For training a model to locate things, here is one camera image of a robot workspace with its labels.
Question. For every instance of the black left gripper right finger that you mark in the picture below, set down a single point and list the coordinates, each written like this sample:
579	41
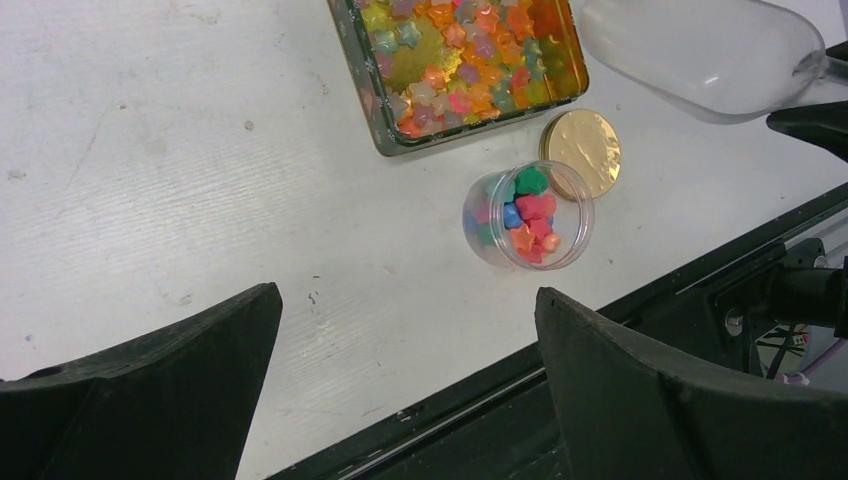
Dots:
631	407

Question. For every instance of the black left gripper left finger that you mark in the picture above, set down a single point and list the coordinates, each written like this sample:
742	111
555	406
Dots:
176	403

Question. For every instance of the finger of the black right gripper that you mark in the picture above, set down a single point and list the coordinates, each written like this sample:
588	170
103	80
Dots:
822	125

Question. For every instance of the clear plastic scoop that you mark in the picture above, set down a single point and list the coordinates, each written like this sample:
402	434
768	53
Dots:
722	62

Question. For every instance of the clear round plastic container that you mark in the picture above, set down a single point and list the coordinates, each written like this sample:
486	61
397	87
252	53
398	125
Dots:
537	216

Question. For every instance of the tin of translucent star candies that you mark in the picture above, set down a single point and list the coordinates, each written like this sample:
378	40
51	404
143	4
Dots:
428	72

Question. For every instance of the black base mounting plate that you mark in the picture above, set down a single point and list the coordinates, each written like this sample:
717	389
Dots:
500	424

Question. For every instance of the gold round lid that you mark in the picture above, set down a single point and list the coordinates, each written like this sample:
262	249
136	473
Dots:
584	141

